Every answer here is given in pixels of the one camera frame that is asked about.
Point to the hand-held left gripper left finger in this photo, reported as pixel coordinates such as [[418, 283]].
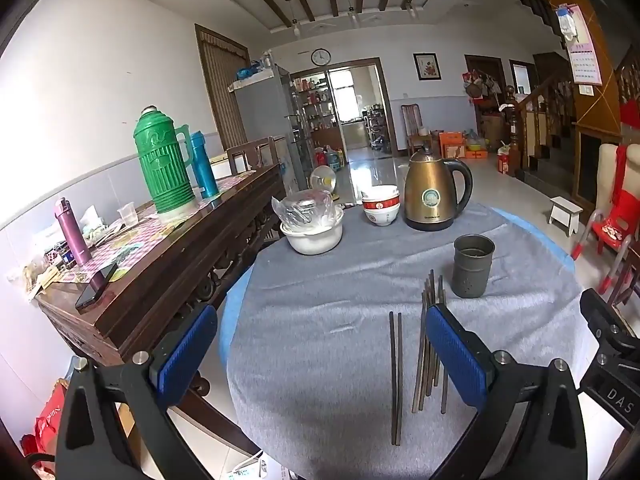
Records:
[[186, 355]]

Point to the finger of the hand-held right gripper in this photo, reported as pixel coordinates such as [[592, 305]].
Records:
[[607, 322]]

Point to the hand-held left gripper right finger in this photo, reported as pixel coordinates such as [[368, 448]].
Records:
[[457, 360]]

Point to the bunch of dark chopsticks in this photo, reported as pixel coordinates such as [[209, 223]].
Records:
[[427, 390]]

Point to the dark metal chopstick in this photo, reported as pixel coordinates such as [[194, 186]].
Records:
[[399, 380], [392, 380]]

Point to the grey utensil holder cup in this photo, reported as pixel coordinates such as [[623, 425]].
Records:
[[472, 270]]

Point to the blue table cover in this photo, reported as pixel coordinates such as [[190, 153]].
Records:
[[234, 305]]

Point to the dark wooden sideboard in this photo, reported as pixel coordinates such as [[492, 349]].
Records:
[[165, 280]]

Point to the red plastic chair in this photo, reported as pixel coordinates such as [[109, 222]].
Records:
[[607, 232]]

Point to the black smartphone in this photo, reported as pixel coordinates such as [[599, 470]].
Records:
[[97, 287]]

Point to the white step stool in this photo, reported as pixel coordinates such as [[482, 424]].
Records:
[[565, 212]]

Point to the pink checkered mat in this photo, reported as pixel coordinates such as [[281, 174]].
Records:
[[125, 250]]

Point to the white power strip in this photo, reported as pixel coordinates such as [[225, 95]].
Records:
[[250, 470]]

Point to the grey tablecloth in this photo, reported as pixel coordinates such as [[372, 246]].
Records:
[[325, 335]]

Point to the white chair with red cloth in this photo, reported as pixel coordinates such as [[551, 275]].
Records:
[[622, 175]]

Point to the clear plastic cup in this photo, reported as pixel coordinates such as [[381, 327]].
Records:
[[128, 214]]

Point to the red shopping bag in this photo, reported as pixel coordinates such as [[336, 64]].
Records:
[[47, 425]]

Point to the purple water bottle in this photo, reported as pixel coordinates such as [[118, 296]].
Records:
[[75, 235]]

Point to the gold electric kettle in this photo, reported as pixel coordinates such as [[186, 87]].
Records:
[[432, 195]]

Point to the white pot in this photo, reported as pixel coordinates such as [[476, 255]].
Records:
[[312, 242]]

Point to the clear plastic bag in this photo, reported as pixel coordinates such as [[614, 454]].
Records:
[[305, 210]]

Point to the blue thermos flask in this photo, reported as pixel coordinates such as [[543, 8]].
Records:
[[204, 167]]

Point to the green thermos flask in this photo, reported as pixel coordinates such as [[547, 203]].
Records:
[[162, 165]]

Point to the carved wooden chair back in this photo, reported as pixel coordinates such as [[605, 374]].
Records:
[[250, 155]]

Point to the orange cardboard box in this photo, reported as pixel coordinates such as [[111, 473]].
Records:
[[454, 145]]

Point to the wooden staircase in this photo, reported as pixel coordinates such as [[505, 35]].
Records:
[[545, 110]]

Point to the small silver fan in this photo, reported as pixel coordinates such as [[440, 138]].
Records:
[[323, 180]]

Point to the grey refrigerator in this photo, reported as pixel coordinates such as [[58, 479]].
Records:
[[262, 115]]

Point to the brown door curtain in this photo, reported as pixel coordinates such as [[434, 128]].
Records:
[[220, 90]]

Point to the wall calendar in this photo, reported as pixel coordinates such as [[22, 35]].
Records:
[[585, 50]]

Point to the framed wall picture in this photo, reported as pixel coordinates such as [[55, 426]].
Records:
[[427, 66]]

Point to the round wall clock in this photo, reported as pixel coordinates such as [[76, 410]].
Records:
[[321, 57]]

